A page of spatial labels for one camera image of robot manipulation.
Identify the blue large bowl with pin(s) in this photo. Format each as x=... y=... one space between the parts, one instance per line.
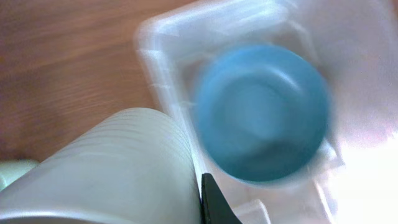
x=261 y=112

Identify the mint green cup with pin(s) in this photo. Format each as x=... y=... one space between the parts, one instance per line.
x=12 y=170

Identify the clear plastic storage bin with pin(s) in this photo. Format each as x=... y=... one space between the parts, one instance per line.
x=352 y=43

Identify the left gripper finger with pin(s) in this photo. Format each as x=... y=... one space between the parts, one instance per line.
x=214 y=207

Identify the grey cup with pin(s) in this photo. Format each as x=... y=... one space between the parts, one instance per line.
x=134 y=167

